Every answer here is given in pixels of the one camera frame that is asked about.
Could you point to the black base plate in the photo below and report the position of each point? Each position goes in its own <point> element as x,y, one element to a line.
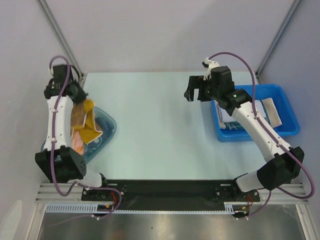
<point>181,194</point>

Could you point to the teal translucent basket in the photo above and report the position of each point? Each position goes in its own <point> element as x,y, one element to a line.
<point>105,135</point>

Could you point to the orange brown towel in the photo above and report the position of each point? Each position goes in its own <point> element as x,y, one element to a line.
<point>84,129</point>

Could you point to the aluminium frame post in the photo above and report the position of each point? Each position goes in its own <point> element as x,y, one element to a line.
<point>58,33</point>
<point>278,36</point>

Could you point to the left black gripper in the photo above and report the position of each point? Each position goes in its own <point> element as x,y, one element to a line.
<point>83,95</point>

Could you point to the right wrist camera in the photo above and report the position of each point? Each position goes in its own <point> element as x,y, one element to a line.
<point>209,65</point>

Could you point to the blue plastic bin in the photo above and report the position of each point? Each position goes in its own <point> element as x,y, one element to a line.
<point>289,127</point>

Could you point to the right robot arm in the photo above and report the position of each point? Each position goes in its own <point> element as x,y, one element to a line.
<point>282,162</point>

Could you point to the right aluminium frame post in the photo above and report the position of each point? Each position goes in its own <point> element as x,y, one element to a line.
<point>278,36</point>

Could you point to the left aluminium frame post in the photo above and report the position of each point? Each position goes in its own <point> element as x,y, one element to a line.
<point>58,33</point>

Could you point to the Doraemon teal beige towel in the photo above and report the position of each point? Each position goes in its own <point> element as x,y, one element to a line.
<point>265,106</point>

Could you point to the white cable duct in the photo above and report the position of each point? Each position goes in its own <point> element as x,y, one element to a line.
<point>101,209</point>

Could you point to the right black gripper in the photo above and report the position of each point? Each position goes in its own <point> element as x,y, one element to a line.
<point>197,88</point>

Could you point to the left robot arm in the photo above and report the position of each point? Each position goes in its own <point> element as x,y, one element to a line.
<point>70,169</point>

